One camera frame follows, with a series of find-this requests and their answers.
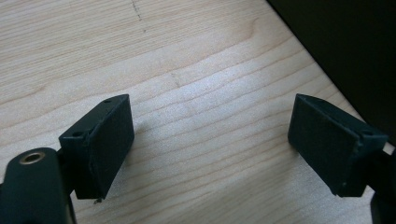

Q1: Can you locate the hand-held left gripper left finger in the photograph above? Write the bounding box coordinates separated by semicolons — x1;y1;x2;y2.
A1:
58;93;135;201

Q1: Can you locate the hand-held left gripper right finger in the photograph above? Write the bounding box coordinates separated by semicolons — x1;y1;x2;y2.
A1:
287;92;389;198

